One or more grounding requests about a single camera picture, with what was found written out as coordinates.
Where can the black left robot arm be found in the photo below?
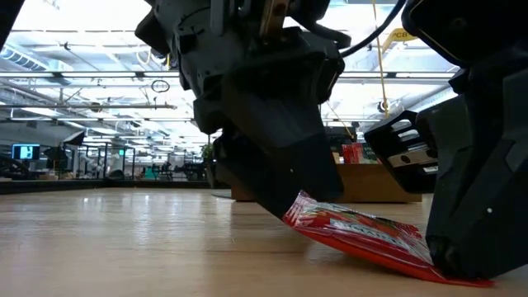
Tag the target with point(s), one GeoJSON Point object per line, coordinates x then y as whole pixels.
{"type": "Point", "coordinates": [7, 16]}

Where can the long ceiling light bar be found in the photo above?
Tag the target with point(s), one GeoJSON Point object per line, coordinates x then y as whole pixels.
{"type": "Point", "coordinates": [82, 74]}

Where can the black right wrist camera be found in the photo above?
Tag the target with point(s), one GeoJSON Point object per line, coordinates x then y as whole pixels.
{"type": "Point", "coordinates": [474, 29]}

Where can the large black cabinet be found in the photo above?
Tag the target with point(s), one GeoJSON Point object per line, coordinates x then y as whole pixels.
{"type": "Point", "coordinates": [342, 136]}

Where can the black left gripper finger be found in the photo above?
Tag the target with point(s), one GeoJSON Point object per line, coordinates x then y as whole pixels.
{"type": "Point", "coordinates": [288, 156]}
{"type": "Point", "coordinates": [231, 165]}

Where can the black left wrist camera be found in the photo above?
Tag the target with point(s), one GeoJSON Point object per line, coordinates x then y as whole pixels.
{"type": "Point", "coordinates": [328, 70]}

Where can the wooden tea organizer box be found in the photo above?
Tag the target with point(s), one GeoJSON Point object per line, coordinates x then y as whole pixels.
{"type": "Point", "coordinates": [371, 183]}

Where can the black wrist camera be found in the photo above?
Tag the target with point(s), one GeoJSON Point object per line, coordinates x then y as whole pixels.
{"type": "Point", "coordinates": [474, 29]}
{"type": "Point", "coordinates": [328, 70]}

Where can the round grey woven placemat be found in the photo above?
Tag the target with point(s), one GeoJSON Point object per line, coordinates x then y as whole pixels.
{"type": "Point", "coordinates": [222, 194]}

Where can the distant green office plant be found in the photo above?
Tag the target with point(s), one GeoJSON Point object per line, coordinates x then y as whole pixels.
{"type": "Point", "coordinates": [207, 152]}

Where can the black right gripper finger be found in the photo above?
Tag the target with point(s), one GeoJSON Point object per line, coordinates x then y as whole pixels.
{"type": "Point", "coordinates": [486, 198]}

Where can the blue lit computer monitor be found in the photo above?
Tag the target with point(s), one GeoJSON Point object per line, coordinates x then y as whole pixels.
{"type": "Point", "coordinates": [25, 152]}

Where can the grey ceiling pipe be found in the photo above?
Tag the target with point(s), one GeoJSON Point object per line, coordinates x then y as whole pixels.
{"type": "Point", "coordinates": [82, 106]}

